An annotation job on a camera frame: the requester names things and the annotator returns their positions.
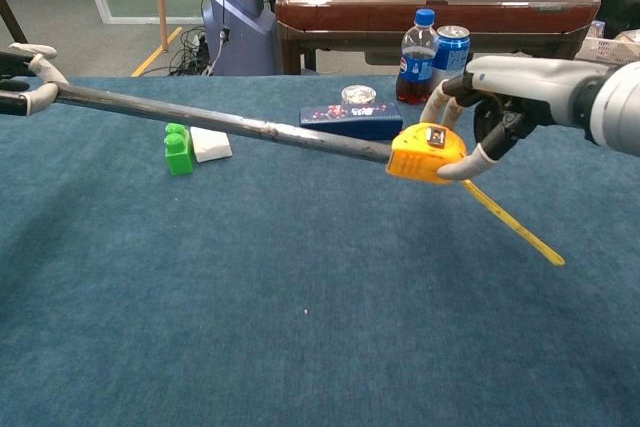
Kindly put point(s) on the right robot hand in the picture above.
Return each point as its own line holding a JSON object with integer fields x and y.
{"x": 530, "y": 82}

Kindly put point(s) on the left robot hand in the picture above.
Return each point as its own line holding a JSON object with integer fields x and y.
{"x": 42, "y": 69}

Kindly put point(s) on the yellow tape measure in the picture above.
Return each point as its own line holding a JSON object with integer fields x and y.
{"x": 420, "y": 157}

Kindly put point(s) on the purple robot base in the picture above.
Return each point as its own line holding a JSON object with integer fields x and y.
{"x": 240, "y": 42}

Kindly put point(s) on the dark table leg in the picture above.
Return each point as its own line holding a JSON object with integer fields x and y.
{"x": 10, "y": 17}

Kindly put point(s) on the blue soda can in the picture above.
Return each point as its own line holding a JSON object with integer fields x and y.
{"x": 452, "y": 54}

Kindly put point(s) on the white plastic basket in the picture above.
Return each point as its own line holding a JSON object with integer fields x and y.
{"x": 615, "y": 49}

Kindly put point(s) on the brown mahjong table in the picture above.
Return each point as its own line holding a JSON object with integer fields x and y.
{"x": 450, "y": 9}

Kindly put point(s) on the Pepsi plastic bottle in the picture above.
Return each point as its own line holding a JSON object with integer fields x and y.
{"x": 416, "y": 72}

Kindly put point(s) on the black bag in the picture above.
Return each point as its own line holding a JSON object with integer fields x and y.
{"x": 620, "y": 9}

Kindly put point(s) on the green toy building block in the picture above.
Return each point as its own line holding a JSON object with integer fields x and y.
{"x": 179, "y": 159}

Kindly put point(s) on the small clear round container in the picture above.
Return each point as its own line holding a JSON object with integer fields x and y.
{"x": 358, "y": 95}

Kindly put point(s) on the dark blue rectangular box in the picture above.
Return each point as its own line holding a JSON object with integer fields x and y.
{"x": 360, "y": 119}

